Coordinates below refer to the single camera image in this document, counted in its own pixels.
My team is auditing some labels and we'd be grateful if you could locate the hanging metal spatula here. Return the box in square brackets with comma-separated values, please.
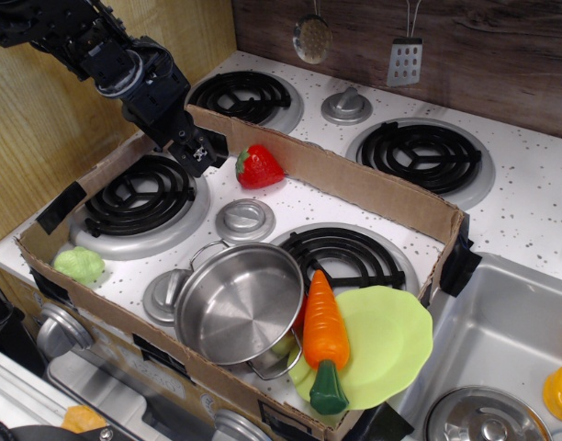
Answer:
[387, 1, 423, 87]

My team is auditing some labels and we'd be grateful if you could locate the light green plastic plate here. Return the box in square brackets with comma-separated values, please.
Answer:
[287, 285, 434, 411]

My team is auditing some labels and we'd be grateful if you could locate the green toy lettuce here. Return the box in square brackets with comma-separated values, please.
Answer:
[53, 246, 106, 285]

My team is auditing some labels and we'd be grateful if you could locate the red toy strawberry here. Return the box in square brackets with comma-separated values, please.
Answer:
[235, 144, 285, 189]

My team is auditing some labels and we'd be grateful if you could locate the stainless steel pot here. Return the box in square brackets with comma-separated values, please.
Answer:
[174, 240, 305, 380]

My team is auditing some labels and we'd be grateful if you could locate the back right black burner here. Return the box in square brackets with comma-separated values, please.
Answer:
[348, 120, 483, 195]

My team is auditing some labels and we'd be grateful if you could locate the silver front stove knob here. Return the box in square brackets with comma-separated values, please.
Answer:
[142, 269, 191, 327]

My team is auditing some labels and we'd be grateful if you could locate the front right black burner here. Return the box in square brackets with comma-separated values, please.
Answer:
[274, 224, 415, 293]

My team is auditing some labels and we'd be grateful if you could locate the silver oven knob left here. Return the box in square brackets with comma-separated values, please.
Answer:
[37, 303, 94, 360]

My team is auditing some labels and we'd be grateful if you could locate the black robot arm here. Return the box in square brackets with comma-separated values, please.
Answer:
[0, 1, 229, 177]

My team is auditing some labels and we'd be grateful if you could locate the silver oven knob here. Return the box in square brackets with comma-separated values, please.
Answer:
[211, 409, 260, 441]
[37, 303, 94, 360]

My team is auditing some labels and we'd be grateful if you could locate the front left black burner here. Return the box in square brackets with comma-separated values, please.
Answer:
[84, 155, 197, 237]

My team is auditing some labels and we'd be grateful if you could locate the silver pot lid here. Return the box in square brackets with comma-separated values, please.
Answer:
[423, 386, 552, 441]

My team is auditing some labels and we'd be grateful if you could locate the silver stove knob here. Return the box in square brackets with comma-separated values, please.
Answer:
[142, 269, 191, 327]
[320, 86, 373, 126]
[215, 198, 276, 243]

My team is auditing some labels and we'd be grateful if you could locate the back left black burner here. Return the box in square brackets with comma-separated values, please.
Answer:
[187, 71, 295, 124]

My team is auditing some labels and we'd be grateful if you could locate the silver centre stove knob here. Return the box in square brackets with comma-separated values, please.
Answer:
[215, 198, 276, 243]

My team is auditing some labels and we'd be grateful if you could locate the black burner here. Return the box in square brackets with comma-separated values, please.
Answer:
[348, 120, 483, 195]
[187, 71, 295, 124]
[84, 155, 197, 237]
[274, 224, 415, 293]

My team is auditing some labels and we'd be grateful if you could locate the orange toy carrot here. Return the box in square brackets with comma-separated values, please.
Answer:
[303, 270, 350, 415]

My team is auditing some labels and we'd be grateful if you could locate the yellow toy pepper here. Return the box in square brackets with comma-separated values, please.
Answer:
[543, 367, 562, 421]

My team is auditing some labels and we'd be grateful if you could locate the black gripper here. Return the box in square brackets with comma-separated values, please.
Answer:
[96, 39, 229, 177]

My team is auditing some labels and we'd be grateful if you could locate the hanging slotted metal spoon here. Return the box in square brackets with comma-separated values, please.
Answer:
[293, 1, 332, 65]

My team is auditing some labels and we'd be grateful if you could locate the grey toy sink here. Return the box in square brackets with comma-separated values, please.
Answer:
[389, 254, 562, 440]

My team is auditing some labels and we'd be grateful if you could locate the orange toy food piece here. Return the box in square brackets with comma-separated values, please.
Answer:
[61, 405, 107, 434]

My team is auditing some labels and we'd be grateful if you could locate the silver oven knob right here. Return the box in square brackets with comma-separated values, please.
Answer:
[211, 409, 260, 441]

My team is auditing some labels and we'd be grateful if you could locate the silver back stove knob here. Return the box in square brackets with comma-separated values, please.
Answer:
[320, 86, 373, 126]

